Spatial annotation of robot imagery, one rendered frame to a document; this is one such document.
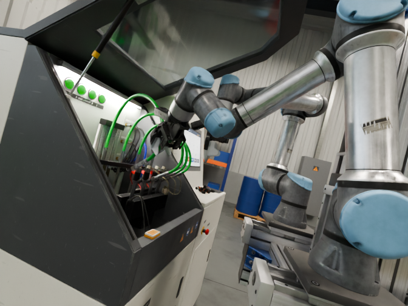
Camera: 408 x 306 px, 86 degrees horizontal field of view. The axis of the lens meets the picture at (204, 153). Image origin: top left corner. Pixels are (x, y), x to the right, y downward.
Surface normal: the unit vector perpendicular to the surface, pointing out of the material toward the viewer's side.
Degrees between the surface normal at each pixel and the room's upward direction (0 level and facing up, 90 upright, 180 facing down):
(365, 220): 97
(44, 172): 90
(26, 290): 90
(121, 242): 90
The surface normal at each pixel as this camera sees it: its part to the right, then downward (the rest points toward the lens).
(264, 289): -0.13, -0.05
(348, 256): -0.39, -0.43
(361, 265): -0.01, -0.33
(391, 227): -0.40, 0.01
